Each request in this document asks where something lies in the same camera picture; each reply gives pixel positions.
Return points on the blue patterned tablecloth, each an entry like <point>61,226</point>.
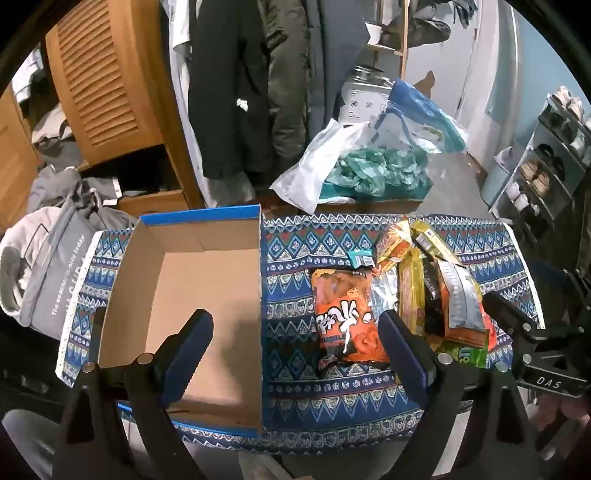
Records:
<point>295,258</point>

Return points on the blue-grey hanging coat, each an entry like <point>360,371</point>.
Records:
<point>337,60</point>

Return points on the blue plastic bag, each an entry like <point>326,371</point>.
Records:
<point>415,115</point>

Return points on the brown shoe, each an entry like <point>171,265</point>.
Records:
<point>535,177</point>

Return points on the wooden louvered door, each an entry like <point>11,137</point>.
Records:
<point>106,78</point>

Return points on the silver snack packet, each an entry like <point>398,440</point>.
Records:
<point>385,295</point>

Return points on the white sneaker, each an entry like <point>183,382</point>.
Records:
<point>517,196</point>

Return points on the flat brown cardboard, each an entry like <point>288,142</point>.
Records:
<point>369,206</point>

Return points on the orange-red snack bag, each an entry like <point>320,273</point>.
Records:
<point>485,344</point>

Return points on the small orange crinkly packet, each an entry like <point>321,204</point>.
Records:
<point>392,247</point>

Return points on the blue-edged cardboard box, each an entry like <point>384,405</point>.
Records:
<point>203,286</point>

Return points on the patterned metal tin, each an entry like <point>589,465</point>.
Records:
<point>364,92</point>

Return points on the wooden ladder shelf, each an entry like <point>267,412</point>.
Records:
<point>397,41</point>

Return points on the grey shoe rack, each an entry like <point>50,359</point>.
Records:
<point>549,184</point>

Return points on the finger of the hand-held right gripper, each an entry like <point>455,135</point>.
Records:
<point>505,316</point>

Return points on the white hanging garment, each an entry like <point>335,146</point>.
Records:
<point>182,92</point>

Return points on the light blue bin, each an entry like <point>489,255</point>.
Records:
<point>496,180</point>

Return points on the black hanging coat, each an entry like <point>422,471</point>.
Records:
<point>231,87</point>

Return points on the white shoe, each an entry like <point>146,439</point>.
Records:
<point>568,99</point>

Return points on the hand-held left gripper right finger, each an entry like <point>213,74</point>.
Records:
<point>404,355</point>

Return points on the person's grey trousers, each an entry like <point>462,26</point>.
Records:
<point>27,443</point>

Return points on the grey printed hoodie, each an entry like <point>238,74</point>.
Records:
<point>51,263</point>

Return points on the teal crumpled cloth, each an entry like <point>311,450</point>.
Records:
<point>378,170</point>

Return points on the grey clothes pile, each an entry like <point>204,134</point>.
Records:
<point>60,152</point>

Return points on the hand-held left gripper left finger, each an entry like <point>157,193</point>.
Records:
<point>184,355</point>

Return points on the black shoe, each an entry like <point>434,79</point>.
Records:
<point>551,154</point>

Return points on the wooden drawer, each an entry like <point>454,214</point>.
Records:
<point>152,203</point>

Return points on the long yellow snack packet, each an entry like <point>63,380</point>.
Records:
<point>411,295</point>

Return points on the yellow snack bar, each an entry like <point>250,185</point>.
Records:
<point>434,242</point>

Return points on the white plastic bag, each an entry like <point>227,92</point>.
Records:
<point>314,170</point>

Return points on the small teal candy packet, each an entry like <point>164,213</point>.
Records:
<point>360,257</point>

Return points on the wooden panel door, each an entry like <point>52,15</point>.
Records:
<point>16,157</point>

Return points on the orange puff snack bag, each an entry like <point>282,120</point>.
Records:
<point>344,318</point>

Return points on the person's right hand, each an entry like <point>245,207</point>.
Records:
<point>577,410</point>

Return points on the olive hanging jacket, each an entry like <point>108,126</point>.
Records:
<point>288,83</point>

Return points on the white and orange snack packet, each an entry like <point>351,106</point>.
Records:
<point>461,295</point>

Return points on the black snack packet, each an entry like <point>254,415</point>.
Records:
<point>433,300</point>

